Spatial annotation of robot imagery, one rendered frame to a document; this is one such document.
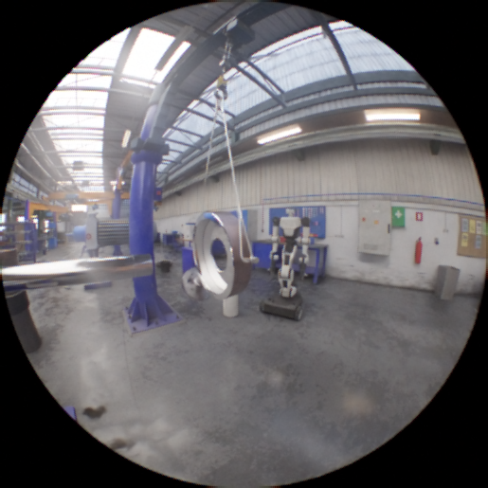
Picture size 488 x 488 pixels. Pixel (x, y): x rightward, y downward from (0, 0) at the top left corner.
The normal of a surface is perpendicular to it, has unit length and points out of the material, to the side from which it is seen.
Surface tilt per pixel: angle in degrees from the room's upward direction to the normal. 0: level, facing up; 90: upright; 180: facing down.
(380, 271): 90
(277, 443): 0
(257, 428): 0
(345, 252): 90
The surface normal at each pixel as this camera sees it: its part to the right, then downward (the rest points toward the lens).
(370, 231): -0.69, 0.06
